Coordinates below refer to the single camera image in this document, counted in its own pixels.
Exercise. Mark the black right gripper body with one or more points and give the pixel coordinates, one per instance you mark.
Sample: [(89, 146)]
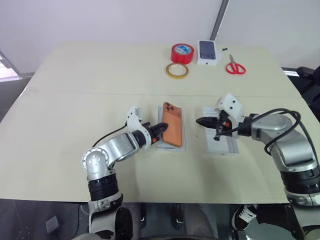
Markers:
[(224, 122)]

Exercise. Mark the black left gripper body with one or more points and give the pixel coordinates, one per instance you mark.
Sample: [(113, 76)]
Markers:
[(152, 132)]

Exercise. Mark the orange smartphone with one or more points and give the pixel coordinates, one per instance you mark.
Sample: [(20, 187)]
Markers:
[(172, 125)]

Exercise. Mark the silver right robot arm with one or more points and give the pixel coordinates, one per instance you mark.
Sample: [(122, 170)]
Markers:
[(282, 140)]

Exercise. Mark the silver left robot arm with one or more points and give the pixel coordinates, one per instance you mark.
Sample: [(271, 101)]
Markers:
[(117, 148)]

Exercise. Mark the white phone box base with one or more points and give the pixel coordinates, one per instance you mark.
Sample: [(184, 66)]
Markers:
[(184, 130)]

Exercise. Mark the white phone box lid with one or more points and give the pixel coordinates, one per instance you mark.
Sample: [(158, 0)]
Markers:
[(222, 146)]

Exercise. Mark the white box with phone picture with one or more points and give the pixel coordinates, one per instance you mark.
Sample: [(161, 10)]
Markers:
[(208, 53)]

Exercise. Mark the yellow clear tape roll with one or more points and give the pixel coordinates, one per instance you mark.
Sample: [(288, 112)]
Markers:
[(177, 70)]

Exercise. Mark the red tape roll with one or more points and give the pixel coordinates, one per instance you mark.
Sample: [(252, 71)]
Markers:
[(182, 55)]

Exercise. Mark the black table leg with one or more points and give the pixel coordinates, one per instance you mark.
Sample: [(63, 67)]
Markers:
[(143, 215), (177, 216)]

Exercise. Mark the black and white sneaker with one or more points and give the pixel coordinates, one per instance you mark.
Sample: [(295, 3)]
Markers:
[(243, 217)]

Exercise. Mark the dark trouser leg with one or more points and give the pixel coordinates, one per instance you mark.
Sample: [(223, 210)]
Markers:
[(271, 215)]

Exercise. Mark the grey floor block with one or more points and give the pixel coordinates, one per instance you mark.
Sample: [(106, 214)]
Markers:
[(52, 224)]

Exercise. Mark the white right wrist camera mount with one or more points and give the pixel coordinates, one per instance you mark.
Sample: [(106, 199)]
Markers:
[(231, 105)]

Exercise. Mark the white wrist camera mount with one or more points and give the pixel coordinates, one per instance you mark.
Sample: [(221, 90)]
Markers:
[(133, 119), (231, 105)]

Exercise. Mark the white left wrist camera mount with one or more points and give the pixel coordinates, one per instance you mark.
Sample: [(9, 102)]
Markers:
[(133, 119)]

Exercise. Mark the grey metal rail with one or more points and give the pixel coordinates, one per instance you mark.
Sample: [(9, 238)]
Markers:
[(219, 20)]

